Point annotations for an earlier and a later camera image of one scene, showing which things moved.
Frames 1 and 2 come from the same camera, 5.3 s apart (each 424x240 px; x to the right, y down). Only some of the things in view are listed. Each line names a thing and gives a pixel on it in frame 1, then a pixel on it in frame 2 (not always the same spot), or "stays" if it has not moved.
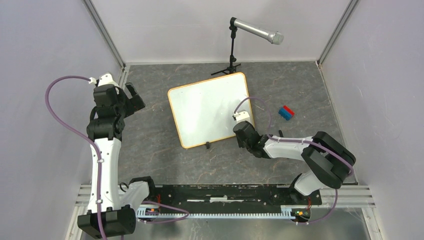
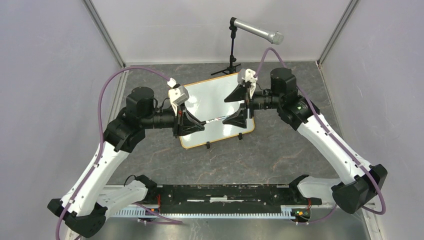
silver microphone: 275,37 stays
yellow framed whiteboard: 203,111 stays
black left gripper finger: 137,102 → 188,115
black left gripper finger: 129,90 → 189,129
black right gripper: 240,143 → 238,118
